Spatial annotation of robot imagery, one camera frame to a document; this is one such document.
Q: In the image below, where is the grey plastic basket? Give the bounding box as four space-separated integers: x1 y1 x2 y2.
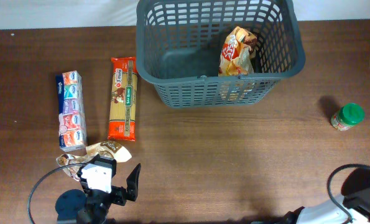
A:
136 0 305 108

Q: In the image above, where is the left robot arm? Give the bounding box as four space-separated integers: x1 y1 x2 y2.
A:
55 155 141 223

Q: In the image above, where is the orange crinkled snack bag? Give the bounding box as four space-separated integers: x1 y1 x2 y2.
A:
218 26 258 102

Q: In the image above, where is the San Remo spaghetti packet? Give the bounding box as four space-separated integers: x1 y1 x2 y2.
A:
108 57 138 141

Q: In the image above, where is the green lid jar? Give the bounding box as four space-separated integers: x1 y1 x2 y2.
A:
330 103 365 131

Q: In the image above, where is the Kleenex tissue multipack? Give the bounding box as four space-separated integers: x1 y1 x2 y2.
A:
55 70 87 152

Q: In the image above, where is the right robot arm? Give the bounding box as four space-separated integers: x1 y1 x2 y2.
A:
251 103 370 224

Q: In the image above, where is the brown white snack pouch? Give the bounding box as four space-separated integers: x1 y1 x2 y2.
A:
56 141 132 167

